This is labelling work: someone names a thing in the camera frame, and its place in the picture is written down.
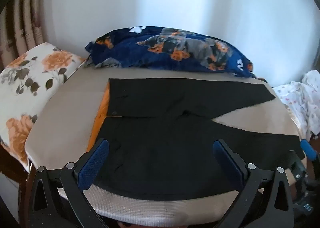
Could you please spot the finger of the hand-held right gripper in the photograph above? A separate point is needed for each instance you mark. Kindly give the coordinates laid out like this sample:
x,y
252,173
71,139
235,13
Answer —
x,y
308,149

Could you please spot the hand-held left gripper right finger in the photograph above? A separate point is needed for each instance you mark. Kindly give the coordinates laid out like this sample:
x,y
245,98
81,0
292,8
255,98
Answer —
x,y
227,165

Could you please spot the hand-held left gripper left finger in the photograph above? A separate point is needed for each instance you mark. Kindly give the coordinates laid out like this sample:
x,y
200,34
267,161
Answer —
x,y
95,161

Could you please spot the black pants with orange lining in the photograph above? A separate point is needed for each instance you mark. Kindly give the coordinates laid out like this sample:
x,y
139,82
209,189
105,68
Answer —
x,y
175,143

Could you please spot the white dotted cloth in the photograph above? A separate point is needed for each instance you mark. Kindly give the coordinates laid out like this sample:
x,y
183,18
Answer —
x,y
302,100

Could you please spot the bed with beige woven sheet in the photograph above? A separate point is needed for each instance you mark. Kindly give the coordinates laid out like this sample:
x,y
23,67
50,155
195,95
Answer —
x,y
62,118

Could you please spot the white floral pillow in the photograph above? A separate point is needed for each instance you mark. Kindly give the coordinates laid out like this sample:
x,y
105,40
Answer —
x,y
32,85

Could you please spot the blue dog-print blanket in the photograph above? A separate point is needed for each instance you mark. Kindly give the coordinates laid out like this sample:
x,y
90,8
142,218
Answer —
x,y
150,55

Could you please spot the beige patterned curtain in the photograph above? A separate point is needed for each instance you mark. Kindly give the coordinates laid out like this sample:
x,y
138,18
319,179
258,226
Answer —
x,y
25,25

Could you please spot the dark wooden bed frame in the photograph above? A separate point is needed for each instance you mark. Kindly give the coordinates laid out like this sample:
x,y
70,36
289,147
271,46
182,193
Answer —
x,y
15,170

